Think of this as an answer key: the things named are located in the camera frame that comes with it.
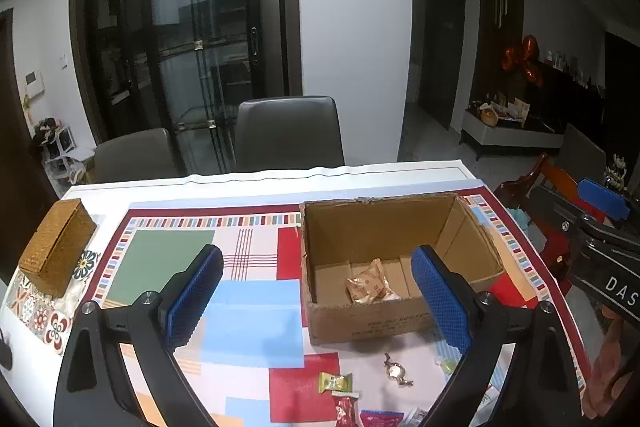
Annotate colourful patchwork tablecloth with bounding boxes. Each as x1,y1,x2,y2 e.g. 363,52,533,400
87,187,568,426

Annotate foil twisted chocolate candy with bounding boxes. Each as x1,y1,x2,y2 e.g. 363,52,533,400
384,353,413,387

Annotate gold biscuit packet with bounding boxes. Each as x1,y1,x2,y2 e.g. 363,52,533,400
345,258,400,305

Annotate green yellow candy packet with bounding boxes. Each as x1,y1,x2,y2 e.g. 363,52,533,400
317,372,352,393

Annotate red snack packet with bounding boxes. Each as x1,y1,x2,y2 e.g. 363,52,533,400
332,391,360,427

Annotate red foil balloons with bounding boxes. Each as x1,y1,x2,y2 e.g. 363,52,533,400
501,35,542,87

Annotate pale green candy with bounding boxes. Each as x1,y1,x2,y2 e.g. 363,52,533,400
436,358,458,378

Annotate silver dark snack bar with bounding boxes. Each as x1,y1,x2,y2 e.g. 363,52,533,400
399,407,427,427

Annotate red wooden chair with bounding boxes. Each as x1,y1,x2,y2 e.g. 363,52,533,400
494,154,605,295

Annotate grey chair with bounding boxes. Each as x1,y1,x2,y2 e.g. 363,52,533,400
94,128,181,183
234,95,345,172

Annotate patterned tile table mat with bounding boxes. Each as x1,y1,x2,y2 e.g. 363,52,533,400
6,249,103,355

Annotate person right hand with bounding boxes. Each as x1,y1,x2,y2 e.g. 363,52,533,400
582,306,639,426

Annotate glass sliding door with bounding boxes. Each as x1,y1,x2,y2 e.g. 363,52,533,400
70,0,294,174

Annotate black mug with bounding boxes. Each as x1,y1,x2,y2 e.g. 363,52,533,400
0,332,13,371

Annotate woven wicker box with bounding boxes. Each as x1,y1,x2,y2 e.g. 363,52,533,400
18,198,96,298

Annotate brown cardboard box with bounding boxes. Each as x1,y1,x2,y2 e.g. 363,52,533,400
300,193,504,345

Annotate grey chair right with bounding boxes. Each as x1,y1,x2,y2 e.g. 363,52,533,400
234,95,345,172

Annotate magenta hawthorn snack packet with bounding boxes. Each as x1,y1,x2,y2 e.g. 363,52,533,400
360,410,404,427

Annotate grey chair left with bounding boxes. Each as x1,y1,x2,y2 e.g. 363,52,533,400
94,128,181,183

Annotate white low side cabinet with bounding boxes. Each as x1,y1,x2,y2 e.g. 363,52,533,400
460,110,564,159

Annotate white shelf with clutter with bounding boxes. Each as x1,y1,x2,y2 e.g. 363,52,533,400
29,117,94,185

